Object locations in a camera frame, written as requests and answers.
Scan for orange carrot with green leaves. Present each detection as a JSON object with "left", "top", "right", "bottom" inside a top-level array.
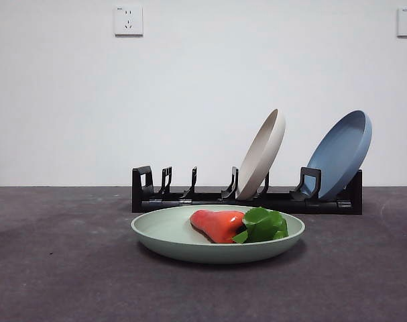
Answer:
[{"left": 189, "top": 207, "right": 289, "bottom": 245}]

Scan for green round plate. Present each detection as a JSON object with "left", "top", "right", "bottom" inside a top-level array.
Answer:
[{"left": 130, "top": 205, "right": 306, "bottom": 265}]

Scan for beige round plate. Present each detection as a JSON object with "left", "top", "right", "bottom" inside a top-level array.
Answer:
[{"left": 235, "top": 108, "right": 287, "bottom": 201}]

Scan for black plate rack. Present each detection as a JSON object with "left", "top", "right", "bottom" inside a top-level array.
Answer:
[{"left": 131, "top": 166, "right": 363, "bottom": 215}]

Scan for blue round plate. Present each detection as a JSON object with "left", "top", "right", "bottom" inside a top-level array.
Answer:
[{"left": 306, "top": 109, "right": 373, "bottom": 201}]

